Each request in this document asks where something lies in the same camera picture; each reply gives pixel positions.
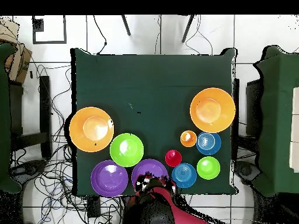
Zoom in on orange plastic cup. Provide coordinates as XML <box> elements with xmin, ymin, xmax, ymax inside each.
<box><xmin>180</xmin><ymin>129</ymin><xmax>197</xmax><ymax>148</ymax></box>

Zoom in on red plastic cup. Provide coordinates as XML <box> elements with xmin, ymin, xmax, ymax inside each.
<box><xmin>165</xmin><ymin>149</ymin><xmax>183</xmax><ymax>168</ymax></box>

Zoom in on small blue plastic bowl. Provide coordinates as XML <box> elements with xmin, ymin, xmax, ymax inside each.
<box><xmin>196</xmin><ymin>131</ymin><xmax>222</xmax><ymax>156</ymax></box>
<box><xmin>171</xmin><ymin>162</ymin><xmax>197</xmax><ymax>189</ymax></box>

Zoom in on large orange plastic bowl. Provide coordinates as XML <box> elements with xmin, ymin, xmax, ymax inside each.
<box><xmin>189</xmin><ymin>87</ymin><xmax>237</xmax><ymax>134</ymax></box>
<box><xmin>69</xmin><ymin>106</ymin><xmax>115</xmax><ymax>153</ymax></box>

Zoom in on dark green tablecloth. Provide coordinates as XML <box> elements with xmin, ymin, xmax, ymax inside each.
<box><xmin>70</xmin><ymin>47</ymin><xmax>238</xmax><ymax>196</ymax></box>

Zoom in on medium green plastic bowl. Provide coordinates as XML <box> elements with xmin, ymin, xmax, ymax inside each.
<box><xmin>109</xmin><ymin>132</ymin><xmax>145</xmax><ymax>168</ymax></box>

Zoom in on purple plastic bowl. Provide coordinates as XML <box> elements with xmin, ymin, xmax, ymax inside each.
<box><xmin>131</xmin><ymin>158</ymin><xmax>169</xmax><ymax>191</ymax></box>
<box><xmin>90</xmin><ymin>159</ymin><xmax>129</xmax><ymax>198</ymax></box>

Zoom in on small green plastic bowl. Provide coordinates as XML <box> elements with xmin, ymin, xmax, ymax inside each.
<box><xmin>196</xmin><ymin>156</ymin><xmax>221</xmax><ymax>181</ymax></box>

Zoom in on black power strip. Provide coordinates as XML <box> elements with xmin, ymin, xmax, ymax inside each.
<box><xmin>86</xmin><ymin>195</ymin><xmax>102</xmax><ymax>218</ymax></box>

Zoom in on black tripod leg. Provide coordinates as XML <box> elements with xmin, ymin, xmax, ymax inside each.
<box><xmin>121</xmin><ymin>15</ymin><xmax>131</xmax><ymax>36</ymax></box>
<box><xmin>181</xmin><ymin>15</ymin><xmax>195</xmax><ymax>43</ymax></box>

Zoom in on green cloth side table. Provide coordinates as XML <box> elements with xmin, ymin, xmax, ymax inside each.
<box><xmin>253</xmin><ymin>45</ymin><xmax>299</xmax><ymax>198</ymax></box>
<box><xmin>0</xmin><ymin>42</ymin><xmax>22</xmax><ymax>194</ymax></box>

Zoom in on white boxes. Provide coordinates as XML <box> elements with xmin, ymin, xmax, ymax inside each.
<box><xmin>288</xmin><ymin>86</ymin><xmax>299</xmax><ymax>173</ymax></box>

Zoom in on cardboard box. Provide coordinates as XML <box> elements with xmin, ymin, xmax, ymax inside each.
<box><xmin>0</xmin><ymin>18</ymin><xmax>33</xmax><ymax>84</ymax></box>

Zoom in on black floor cable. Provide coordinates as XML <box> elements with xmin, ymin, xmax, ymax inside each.
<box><xmin>93</xmin><ymin>15</ymin><xmax>107</xmax><ymax>55</ymax></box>

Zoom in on thin grey floor cable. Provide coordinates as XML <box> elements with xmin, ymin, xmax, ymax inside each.
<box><xmin>185</xmin><ymin>15</ymin><xmax>214</xmax><ymax>55</ymax></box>

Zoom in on tangle of black cables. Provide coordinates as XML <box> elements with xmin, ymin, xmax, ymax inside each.
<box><xmin>11</xmin><ymin>65</ymin><xmax>123</xmax><ymax>224</ymax></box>

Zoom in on black bench frame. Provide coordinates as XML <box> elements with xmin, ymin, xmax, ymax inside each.
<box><xmin>9</xmin><ymin>75</ymin><xmax>53</xmax><ymax>159</ymax></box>

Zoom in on black floor frame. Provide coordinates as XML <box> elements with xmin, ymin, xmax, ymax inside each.
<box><xmin>32</xmin><ymin>15</ymin><xmax>67</xmax><ymax>44</ymax></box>

